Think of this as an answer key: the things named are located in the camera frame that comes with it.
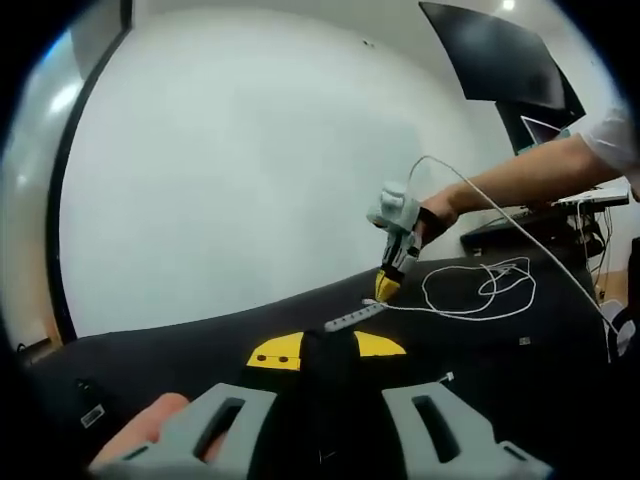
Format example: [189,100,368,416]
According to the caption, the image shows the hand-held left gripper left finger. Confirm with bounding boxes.
[88,330,309,480]

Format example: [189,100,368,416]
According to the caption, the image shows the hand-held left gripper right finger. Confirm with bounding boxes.
[349,329,554,480]

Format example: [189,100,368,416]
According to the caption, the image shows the grey slotted wire rack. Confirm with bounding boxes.
[323,301,390,335]

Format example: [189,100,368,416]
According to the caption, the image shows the long white wire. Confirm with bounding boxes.
[362,256,537,322]

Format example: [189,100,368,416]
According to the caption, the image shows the black wire with white label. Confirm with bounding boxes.
[73,378,109,430]

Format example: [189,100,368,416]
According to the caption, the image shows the person's left hand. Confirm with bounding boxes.
[93,392,191,470]

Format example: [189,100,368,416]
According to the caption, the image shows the person's right hand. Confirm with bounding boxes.
[418,191,460,250]

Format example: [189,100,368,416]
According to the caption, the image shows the black side table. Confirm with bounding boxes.
[459,206,576,254]

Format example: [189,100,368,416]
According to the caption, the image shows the black screen stand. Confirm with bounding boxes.
[494,99,536,156]

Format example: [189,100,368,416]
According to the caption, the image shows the white device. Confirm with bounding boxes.
[612,318,638,358]

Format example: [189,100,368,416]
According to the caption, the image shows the white laptop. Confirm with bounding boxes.
[556,182,631,208]

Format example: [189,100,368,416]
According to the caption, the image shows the person's white shirt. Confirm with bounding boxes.
[574,106,640,177]

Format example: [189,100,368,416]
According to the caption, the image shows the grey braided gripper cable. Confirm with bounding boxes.
[407,155,619,364]

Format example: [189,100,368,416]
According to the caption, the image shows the bundle of hanging cables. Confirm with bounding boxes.
[569,202,617,296]

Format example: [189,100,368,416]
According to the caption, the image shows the large black wall screen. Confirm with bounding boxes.
[418,0,587,119]

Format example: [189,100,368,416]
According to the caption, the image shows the black partition frame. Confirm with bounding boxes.
[45,0,135,346]

